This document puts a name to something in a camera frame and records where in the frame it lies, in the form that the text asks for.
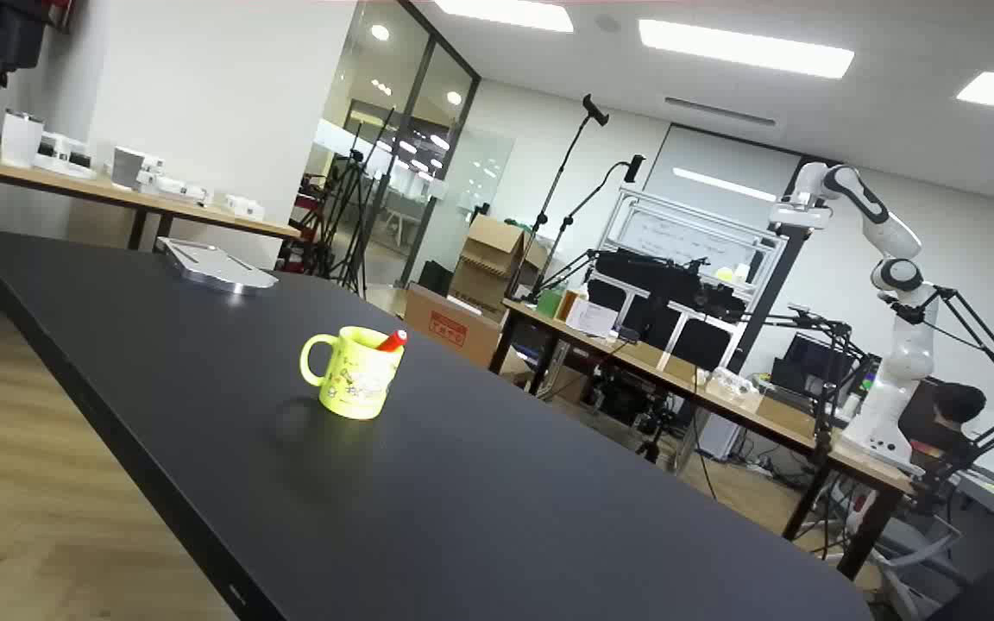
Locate stacked cardboard boxes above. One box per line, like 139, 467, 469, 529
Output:
448, 216, 546, 314

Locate cardboard box with red label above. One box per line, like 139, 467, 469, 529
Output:
405, 286, 499, 369

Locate long wooden office desk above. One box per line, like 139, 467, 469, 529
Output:
491, 301, 910, 576

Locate wooden side table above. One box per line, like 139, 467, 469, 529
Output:
0, 159, 301, 241

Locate seated person in black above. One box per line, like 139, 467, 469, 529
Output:
898, 381, 987, 467

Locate red marker pen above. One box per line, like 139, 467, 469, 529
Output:
377, 331, 408, 353

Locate yellow-green ceramic mug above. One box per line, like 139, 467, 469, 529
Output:
295, 324, 408, 420

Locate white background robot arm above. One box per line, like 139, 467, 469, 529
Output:
791, 162, 934, 456

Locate silver metal mounting plate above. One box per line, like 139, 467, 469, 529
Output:
157, 237, 277, 290

